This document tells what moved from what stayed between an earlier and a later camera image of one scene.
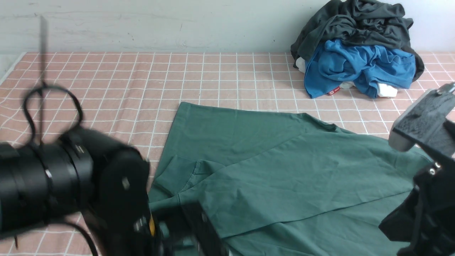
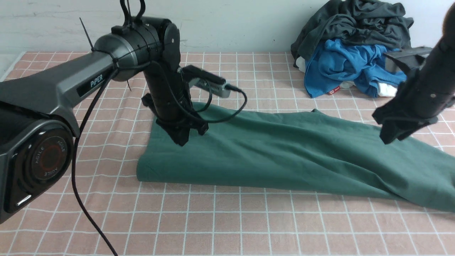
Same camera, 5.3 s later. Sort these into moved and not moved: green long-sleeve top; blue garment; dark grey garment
Moved: green long-sleeve top
Not moved: dark grey garment; blue garment
